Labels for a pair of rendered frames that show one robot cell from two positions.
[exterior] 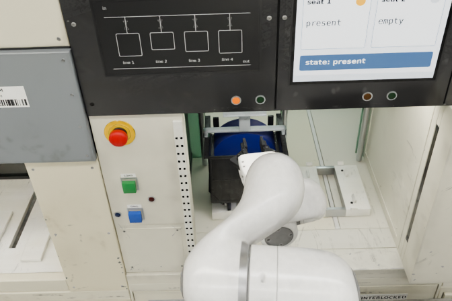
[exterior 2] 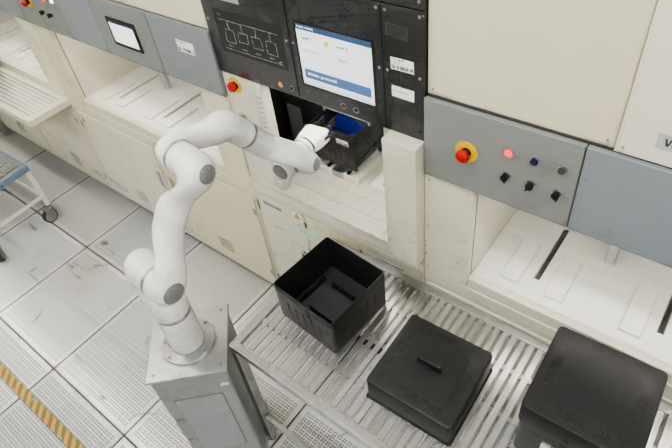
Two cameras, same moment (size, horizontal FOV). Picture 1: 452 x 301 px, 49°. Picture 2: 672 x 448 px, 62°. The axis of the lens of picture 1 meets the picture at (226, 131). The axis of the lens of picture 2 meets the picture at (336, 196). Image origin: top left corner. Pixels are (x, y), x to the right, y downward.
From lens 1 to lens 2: 1.35 m
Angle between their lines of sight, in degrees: 33
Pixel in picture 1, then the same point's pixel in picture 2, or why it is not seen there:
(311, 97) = (315, 96)
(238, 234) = (182, 134)
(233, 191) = (328, 153)
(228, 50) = (271, 53)
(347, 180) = not seen: hidden behind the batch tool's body
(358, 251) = (380, 224)
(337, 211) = not seen: hidden behind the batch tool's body
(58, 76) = (204, 44)
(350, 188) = not seen: hidden behind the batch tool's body
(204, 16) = (258, 30)
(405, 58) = (357, 88)
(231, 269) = (166, 144)
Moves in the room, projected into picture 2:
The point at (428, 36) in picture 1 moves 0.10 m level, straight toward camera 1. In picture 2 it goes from (365, 77) to (336, 89)
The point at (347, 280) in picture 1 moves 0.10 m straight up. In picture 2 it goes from (196, 165) to (186, 136)
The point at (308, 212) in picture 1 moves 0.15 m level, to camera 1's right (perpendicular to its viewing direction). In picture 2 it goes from (281, 159) to (317, 174)
